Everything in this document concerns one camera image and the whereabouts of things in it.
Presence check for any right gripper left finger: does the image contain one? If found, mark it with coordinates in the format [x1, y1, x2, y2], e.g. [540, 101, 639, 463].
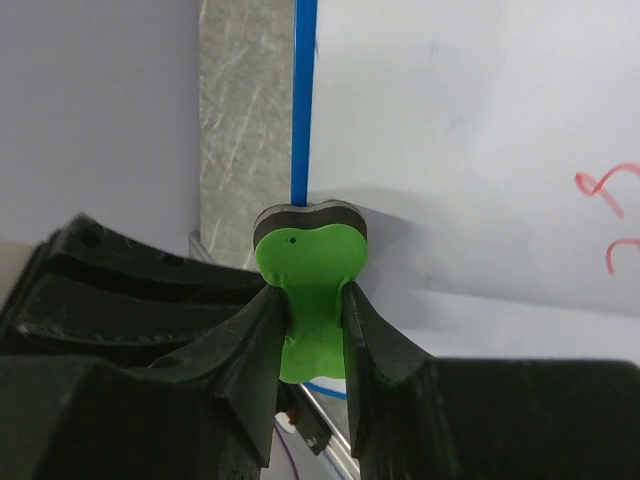
[1, 215, 287, 479]

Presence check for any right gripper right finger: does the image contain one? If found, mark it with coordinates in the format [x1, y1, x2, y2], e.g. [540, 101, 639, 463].
[342, 283, 639, 479]

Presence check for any green whiteboard eraser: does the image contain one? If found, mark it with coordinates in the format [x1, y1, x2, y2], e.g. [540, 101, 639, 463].
[253, 200, 368, 384]

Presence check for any blue framed whiteboard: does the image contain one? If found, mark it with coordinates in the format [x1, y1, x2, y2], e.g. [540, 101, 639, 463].
[291, 1, 639, 362]

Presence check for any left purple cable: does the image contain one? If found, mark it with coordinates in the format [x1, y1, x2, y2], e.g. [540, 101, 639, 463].
[274, 424, 301, 480]

